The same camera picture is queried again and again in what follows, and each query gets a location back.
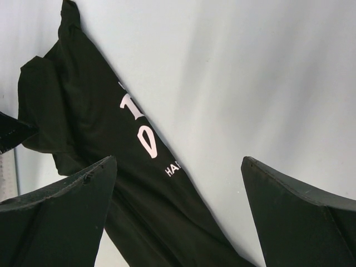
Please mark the black printed t shirt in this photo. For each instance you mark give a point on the black printed t shirt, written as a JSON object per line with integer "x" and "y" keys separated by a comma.
{"x": 83, "y": 114}

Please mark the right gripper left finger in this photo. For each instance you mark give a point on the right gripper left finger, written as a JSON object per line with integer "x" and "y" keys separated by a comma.
{"x": 60, "y": 224}

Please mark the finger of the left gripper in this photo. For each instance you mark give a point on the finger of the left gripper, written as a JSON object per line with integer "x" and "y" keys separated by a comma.
{"x": 14, "y": 132}

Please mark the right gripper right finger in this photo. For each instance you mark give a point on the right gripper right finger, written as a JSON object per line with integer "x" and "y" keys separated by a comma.
{"x": 298, "y": 224}

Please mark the white plastic basket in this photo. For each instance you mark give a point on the white plastic basket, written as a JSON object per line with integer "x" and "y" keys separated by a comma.
{"x": 8, "y": 180}

